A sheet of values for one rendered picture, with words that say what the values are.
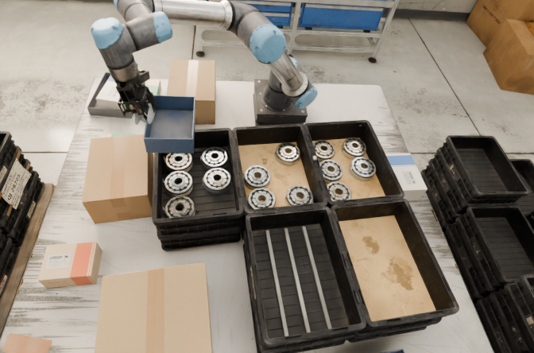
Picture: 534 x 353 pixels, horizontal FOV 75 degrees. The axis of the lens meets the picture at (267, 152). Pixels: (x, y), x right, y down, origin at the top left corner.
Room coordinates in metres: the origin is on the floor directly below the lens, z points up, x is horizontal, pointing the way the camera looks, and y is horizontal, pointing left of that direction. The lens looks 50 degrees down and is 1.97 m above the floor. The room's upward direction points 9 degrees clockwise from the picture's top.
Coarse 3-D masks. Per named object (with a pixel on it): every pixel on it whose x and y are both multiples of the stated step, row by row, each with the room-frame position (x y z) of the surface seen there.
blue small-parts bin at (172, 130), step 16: (160, 96) 0.87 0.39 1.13; (176, 96) 0.89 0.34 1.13; (192, 96) 0.90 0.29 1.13; (160, 112) 0.86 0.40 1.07; (176, 112) 0.87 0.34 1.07; (192, 112) 0.89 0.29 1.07; (160, 128) 0.78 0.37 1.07; (176, 128) 0.80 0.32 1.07; (192, 128) 0.75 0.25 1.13; (160, 144) 0.68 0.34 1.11; (176, 144) 0.70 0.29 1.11; (192, 144) 0.71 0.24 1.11
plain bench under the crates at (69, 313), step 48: (240, 96) 1.41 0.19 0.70; (336, 96) 1.54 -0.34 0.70; (384, 96) 1.60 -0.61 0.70; (384, 144) 1.23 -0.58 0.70; (48, 240) 0.48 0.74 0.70; (96, 240) 0.51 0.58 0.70; (144, 240) 0.54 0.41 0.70; (240, 240) 0.60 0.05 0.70; (432, 240) 0.73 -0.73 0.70; (48, 288) 0.32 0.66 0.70; (96, 288) 0.34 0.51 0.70; (240, 288) 0.42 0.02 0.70; (48, 336) 0.18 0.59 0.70; (240, 336) 0.26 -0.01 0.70; (432, 336) 0.36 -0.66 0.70; (480, 336) 0.38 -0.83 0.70
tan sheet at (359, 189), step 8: (336, 144) 1.06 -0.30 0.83; (336, 152) 1.01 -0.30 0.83; (336, 160) 0.97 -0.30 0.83; (344, 160) 0.97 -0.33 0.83; (352, 160) 0.98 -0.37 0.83; (344, 168) 0.93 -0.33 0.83; (344, 176) 0.88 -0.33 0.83; (352, 176) 0.89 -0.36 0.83; (376, 176) 0.91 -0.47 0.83; (352, 184) 0.85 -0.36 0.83; (360, 184) 0.86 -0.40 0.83; (368, 184) 0.86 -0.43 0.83; (376, 184) 0.87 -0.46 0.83; (352, 192) 0.81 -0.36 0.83; (360, 192) 0.82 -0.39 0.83; (368, 192) 0.82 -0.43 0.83; (376, 192) 0.83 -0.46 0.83
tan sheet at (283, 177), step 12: (264, 144) 0.99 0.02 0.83; (276, 144) 1.00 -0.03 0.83; (240, 156) 0.91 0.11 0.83; (252, 156) 0.92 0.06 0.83; (264, 156) 0.93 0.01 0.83; (276, 168) 0.87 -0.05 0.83; (288, 168) 0.88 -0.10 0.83; (300, 168) 0.89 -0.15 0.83; (276, 180) 0.81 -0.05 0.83; (288, 180) 0.82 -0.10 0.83; (300, 180) 0.83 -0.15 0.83; (276, 192) 0.76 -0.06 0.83; (276, 204) 0.70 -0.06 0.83
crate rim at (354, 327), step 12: (252, 216) 0.58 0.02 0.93; (264, 216) 0.59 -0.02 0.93; (252, 240) 0.50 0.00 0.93; (336, 240) 0.54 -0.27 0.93; (252, 252) 0.46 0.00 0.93; (252, 264) 0.42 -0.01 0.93; (348, 276) 0.43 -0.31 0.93; (264, 312) 0.29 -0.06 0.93; (360, 312) 0.33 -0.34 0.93; (264, 324) 0.26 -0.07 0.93; (360, 324) 0.29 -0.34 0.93; (264, 336) 0.23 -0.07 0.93; (288, 336) 0.24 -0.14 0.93; (300, 336) 0.24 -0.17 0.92; (312, 336) 0.24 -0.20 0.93; (324, 336) 0.25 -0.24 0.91
